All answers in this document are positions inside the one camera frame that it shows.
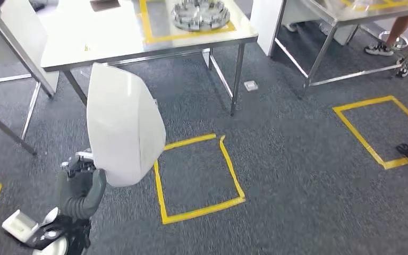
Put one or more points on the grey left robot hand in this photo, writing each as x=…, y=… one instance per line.
x=77, y=188

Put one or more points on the white plastic shell part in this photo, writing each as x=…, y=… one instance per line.
x=125, y=123

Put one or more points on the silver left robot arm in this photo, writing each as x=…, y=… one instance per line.
x=77, y=213

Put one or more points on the steel workbench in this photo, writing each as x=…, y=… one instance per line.
x=102, y=35

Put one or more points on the yellow tape on workbench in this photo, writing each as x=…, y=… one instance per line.
x=145, y=21

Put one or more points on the yellow floor tape square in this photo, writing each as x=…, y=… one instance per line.
x=362, y=103
x=204, y=211

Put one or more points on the silver floor outlet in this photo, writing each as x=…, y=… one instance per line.
x=251, y=86

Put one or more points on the silver wheel cover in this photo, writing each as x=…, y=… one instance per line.
x=200, y=15

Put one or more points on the white panel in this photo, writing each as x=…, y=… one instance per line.
x=264, y=24

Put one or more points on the person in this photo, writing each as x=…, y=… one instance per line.
x=378, y=50
x=290, y=28

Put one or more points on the chrome stool base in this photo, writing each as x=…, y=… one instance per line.
x=399, y=43

